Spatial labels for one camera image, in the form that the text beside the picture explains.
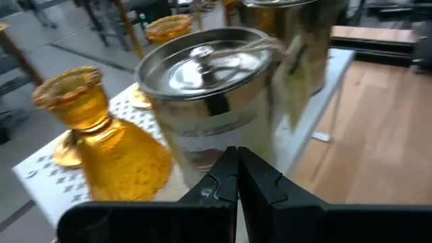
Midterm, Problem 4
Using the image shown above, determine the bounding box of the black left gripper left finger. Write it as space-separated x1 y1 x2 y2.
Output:
178 146 238 203

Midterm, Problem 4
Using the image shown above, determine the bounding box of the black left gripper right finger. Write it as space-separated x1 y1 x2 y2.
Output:
237 146 327 243

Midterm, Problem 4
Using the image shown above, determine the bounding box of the short gold candlestick holder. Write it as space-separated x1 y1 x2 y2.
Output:
0 20 85 169

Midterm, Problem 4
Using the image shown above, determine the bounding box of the white perforated metal shelf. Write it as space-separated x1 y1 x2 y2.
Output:
11 47 357 234

